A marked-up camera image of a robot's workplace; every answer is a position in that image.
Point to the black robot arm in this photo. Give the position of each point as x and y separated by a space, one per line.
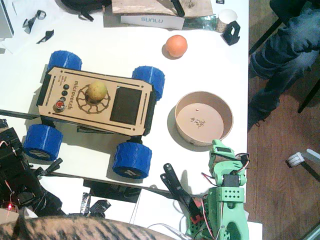
15 175

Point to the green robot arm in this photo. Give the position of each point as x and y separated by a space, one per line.
225 212

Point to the brown paper bowl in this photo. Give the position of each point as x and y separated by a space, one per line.
200 125

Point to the pile of small screws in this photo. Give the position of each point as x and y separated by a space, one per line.
198 122

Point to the black clamp lever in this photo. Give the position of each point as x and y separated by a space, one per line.
53 166

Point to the controller board red LED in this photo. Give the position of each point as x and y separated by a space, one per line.
9 206

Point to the white ribbed furniture foot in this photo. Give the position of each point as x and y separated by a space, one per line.
295 160

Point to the black crumpled cloth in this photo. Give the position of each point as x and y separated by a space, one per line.
47 202

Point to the small black rover knob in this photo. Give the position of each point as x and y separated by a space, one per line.
64 93
62 99
66 86

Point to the black furniture leg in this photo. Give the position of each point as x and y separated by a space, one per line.
311 171

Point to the pale tube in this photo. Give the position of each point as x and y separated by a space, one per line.
313 154

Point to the wooden top rover body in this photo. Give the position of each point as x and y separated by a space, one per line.
100 117

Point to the black shiny packet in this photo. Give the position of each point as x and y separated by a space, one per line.
85 203
101 207

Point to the yellow round fruit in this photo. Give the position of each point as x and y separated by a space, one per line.
96 91

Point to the black chair leg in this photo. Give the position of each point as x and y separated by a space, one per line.
267 36
310 96

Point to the brown striped garment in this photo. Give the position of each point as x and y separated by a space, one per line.
75 230

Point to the orange fruit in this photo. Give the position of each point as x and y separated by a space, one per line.
176 46

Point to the black plastic scrap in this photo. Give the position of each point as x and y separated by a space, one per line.
31 22
47 36

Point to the shiny silver foil bag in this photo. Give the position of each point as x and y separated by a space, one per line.
200 22

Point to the person in blue jeans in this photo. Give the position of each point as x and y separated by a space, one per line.
287 32

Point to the white SUNLU box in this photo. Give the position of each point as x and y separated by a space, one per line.
150 22

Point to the black part on board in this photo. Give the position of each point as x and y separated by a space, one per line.
178 8

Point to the small dark card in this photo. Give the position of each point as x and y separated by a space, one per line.
220 1

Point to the black bag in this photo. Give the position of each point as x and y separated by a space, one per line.
80 3

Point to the wooden board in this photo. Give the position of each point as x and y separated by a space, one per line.
140 7

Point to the black printed bracket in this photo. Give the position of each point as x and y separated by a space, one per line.
226 36

